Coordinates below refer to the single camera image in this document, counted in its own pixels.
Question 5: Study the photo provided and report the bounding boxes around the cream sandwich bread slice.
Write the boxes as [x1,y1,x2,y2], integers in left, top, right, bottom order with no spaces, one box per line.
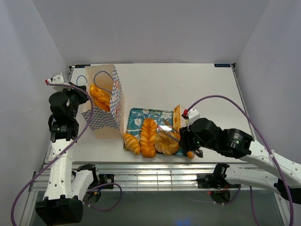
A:
[173,105,182,140]

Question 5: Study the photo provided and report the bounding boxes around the twisted ring bread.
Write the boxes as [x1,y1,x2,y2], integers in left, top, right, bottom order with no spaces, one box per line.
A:
[90,84,111,112]

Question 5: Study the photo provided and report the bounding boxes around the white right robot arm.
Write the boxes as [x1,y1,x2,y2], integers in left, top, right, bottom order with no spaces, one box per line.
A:
[179,118,301,204]

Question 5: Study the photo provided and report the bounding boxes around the blue table corner label left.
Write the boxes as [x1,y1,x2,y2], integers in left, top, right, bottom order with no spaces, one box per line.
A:
[74,64,91,68]

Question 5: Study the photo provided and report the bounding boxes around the blue table corner label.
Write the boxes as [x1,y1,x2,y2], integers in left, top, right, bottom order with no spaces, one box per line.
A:
[214,64,231,68]
[74,64,91,68]

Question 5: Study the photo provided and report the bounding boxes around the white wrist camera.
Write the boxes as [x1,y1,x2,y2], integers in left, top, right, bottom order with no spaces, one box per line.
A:
[182,108,200,126]
[45,72,71,92]

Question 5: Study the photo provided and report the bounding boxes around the braided leaf bread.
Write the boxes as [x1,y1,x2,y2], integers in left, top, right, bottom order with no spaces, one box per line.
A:
[140,118,158,158]

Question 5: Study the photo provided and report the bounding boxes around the pink sugared half bun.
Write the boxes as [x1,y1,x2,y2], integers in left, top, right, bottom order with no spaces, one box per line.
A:
[186,151,195,159]

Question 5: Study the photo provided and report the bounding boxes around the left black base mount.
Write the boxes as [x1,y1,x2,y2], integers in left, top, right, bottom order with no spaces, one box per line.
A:
[99,174,115,189]

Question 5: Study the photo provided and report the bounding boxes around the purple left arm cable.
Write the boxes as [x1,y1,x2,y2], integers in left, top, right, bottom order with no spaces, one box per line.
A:
[10,80,122,226]

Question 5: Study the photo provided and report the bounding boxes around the blue table corner label right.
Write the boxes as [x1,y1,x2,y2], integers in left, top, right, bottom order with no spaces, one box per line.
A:
[214,64,231,68]

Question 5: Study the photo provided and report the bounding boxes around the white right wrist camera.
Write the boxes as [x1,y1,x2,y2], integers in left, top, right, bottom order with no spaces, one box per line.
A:
[182,108,200,126]

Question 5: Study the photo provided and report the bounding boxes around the sugared donut bread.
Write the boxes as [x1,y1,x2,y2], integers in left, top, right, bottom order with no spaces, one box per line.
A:
[154,132,180,155]

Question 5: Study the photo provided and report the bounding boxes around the teal floral tray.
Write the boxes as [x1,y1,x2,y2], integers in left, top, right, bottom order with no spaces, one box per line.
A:
[124,108,187,157]

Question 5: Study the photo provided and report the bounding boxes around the croissant bread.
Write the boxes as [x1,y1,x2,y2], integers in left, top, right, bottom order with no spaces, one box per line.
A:
[122,133,141,155]

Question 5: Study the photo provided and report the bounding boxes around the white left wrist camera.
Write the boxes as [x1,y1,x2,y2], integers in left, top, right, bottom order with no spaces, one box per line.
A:
[45,72,71,92]

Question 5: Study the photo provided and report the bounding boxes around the blue checkered paper bag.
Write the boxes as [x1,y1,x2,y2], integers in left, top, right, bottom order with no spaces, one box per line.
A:
[82,65,123,138]

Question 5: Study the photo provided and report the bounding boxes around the aluminium rail frame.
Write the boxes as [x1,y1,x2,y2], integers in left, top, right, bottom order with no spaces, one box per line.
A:
[28,162,285,193]

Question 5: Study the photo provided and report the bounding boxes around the metal tongs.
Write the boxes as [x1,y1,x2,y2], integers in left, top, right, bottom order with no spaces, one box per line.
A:
[157,120,181,155]

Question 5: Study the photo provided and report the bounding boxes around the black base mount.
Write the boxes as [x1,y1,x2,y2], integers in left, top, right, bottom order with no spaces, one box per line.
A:
[99,174,115,189]
[195,173,219,189]

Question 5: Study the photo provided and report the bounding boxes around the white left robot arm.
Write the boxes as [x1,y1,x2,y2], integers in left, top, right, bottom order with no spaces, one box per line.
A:
[35,85,100,226]

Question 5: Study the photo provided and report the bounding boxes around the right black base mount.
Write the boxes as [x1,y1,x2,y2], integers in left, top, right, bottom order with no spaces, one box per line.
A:
[195,173,219,189]

